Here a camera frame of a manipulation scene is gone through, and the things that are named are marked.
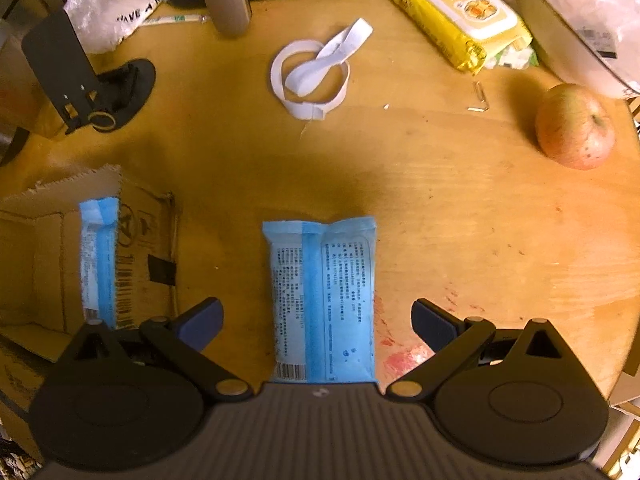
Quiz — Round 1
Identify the brown cardboard box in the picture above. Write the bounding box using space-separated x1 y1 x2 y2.
0 164 180 364

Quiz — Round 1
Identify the wooden desktop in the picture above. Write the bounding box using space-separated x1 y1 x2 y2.
0 0 640 411

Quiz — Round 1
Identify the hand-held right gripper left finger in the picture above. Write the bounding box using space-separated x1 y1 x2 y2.
59 297 253 403

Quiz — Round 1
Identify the yellow wet wipes pack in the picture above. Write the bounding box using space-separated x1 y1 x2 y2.
385 0 541 77

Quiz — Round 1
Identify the white elastic band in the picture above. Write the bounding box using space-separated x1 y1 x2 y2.
270 18 374 122

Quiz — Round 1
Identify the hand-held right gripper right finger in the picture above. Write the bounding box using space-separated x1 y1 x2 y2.
385 298 589 403

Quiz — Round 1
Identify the black phone stand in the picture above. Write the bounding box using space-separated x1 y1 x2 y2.
21 8 157 135

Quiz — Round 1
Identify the metal paper clip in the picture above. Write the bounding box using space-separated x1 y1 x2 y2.
467 81 489 112

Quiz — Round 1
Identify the white container with plastic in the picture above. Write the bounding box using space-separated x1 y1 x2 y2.
515 0 640 100

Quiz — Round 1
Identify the white plastic bag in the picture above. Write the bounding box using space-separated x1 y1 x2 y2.
63 0 169 55

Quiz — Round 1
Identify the red apple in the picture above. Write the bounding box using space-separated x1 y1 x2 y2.
534 83 617 171

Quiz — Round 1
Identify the white green pen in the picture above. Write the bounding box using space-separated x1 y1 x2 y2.
140 14 208 26

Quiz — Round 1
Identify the blue face mask packet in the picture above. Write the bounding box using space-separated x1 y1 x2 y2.
79 197 121 330
262 217 378 384

